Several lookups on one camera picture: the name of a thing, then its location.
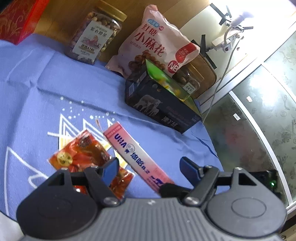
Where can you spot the pink UHA candy box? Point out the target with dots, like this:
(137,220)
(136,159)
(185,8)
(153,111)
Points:
(136,157)

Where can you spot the white power strip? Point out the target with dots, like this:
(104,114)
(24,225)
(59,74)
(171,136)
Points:
(233,32)

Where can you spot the dark nut jar gold lid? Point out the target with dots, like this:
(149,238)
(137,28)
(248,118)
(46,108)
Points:
(190,79)

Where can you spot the brown wooden board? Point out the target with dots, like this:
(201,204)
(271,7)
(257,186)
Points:
(202,71)

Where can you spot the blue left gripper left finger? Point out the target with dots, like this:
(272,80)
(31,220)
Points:
(110,170)

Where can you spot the red snack packet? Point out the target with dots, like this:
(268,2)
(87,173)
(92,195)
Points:
(85,151)

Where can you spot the blue printed tablecloth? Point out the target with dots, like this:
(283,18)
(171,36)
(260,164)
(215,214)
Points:
(46,96)

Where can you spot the pink snack bag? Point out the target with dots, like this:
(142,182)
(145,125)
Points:
(155,40)

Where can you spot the red gift box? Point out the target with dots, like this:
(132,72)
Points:
(19,19)

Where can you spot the nut jar white label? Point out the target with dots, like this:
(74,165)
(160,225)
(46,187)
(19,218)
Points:
(95,33)

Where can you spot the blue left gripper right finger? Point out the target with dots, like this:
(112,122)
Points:
(191,171)

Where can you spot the black sheep tin box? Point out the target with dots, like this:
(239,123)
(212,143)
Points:
(154,94)

